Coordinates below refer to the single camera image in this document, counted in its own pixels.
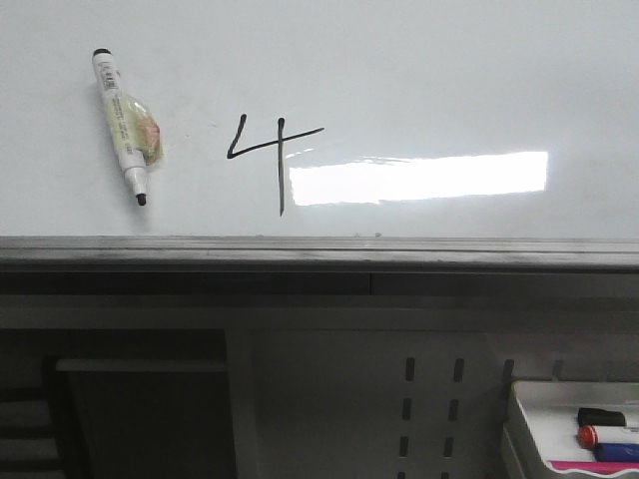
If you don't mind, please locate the dark cabinet with shelf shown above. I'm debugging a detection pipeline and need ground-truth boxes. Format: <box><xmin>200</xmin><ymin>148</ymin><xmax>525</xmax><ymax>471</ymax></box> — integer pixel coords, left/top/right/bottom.
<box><xmin>1</xmin><ymin>329</ymin><xmax>237</xmax><ymax>478</ymax></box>

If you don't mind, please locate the black marker cap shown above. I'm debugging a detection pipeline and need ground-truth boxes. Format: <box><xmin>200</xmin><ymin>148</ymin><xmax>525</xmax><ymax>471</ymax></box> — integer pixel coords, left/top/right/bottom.
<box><xmin>577</xmin><ymin>407</ymin><xmax>627</xmax><ymax>427</ymax></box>

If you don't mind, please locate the pink white eraser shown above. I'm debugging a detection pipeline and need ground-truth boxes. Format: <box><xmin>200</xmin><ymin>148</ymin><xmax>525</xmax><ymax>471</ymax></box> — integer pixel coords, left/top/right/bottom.
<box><xmin>548</xmin><ymin>460</ymin><xmax>638</xmax><ymax>475</ymax></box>

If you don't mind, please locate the white slotted pegboard panel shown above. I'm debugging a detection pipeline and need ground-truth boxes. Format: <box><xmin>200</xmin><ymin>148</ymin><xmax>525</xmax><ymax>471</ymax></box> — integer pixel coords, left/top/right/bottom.
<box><xmin>226</xmin><ymin>305</ymin><xmax>638</xmax><ymax>478</ymax></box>

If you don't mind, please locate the white whiteboard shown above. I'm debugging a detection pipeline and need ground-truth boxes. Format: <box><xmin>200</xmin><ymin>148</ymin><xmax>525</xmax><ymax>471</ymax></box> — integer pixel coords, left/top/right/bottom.
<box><xmin>1</xmin><ymin>1</ymin><xmax>638</xmax><ymax>240</ymax></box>

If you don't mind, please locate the blue capped marker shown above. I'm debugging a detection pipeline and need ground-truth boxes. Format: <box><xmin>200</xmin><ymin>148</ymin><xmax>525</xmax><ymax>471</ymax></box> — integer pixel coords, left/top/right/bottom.
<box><xmin>593</xmin><ymin>443</ymin><xmax>639</xmax><ymax>463</ymax></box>

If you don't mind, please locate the white plastic storage tray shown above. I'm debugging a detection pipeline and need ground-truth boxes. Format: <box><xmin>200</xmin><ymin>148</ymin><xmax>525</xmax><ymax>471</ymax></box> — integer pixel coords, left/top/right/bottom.
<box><xmin>500</xmin><ymin>381</ymin><xmax>638</xmax><ymax>478</ymax></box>

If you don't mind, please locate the white black whiteboard marker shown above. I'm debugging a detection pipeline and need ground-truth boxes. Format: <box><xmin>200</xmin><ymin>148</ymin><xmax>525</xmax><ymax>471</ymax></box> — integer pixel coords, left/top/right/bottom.
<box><xmin>92</xmin><ymin>48</ymin><xmax>164</xmax><ymax>207</ymax></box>

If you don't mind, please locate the red capped marker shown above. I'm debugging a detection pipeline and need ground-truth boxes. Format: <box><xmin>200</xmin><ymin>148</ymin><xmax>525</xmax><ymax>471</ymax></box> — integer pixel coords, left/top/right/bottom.
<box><xmin>577</xmin><ymin>424</ymin><xmax>639</xmax><ymax>449</ymax></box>

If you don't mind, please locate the grey whiteboard bottom frame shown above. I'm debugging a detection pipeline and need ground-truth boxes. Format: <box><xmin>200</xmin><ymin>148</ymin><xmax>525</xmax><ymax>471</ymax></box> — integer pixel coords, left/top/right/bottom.
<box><xmin>1</xmin><ymin>236</ymin><xmax>638</xmax><ymax>295</ymax></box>

